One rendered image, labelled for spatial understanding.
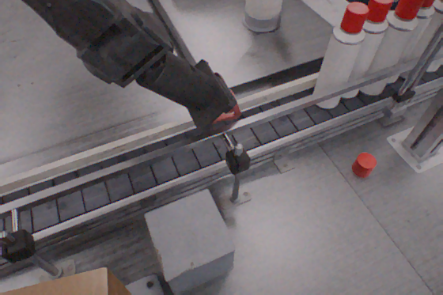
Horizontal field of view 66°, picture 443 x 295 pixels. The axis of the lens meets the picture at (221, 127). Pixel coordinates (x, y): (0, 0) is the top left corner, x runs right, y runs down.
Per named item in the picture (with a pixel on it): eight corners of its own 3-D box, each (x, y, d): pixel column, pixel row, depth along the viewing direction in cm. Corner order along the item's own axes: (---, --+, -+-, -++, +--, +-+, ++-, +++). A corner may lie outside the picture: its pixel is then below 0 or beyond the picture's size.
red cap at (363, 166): (373, 175, 62) (380, 167, 59) (355, 178, 62) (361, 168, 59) (366, 160, 64) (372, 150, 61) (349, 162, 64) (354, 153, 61)
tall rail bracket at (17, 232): (61, 235, 55) (12, 187, 42) (68, 278, 51) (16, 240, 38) (40, 243, 55) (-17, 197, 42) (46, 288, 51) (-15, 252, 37)
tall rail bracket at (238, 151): (229, 169, 63) (230, 111, 50) (246, 202, 59) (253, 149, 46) (212, 175, 62) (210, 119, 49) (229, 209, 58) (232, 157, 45)
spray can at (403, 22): (377, 78, 70) (424, -15, 54) (385, 96, 67) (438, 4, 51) (352, 79, 70) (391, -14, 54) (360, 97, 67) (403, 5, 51)
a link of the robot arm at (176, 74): (134, 92, 41) (165, 61, 39) (121, 56, 45) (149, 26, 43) (172, 110, 47) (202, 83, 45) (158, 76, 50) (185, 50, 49)
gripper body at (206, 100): (210, 62, 54) (178, 40, 48) (237, 106, 48) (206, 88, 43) (182, 89, 56) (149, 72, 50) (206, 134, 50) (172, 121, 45)
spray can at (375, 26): (349, 78, 70) (387, -14, 54) (362, 96, 67) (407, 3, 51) (326, 84, 69) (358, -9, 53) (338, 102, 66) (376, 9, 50)
